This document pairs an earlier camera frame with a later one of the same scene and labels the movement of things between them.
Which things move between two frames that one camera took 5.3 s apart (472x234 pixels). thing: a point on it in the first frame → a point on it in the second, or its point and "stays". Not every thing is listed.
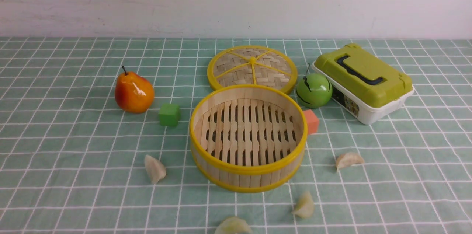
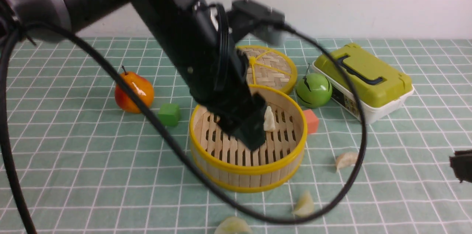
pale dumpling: (155, 170) → (269, 120)
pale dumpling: (349, 159) stays
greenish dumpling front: (233, 225) stays
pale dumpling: (305, 207) stays
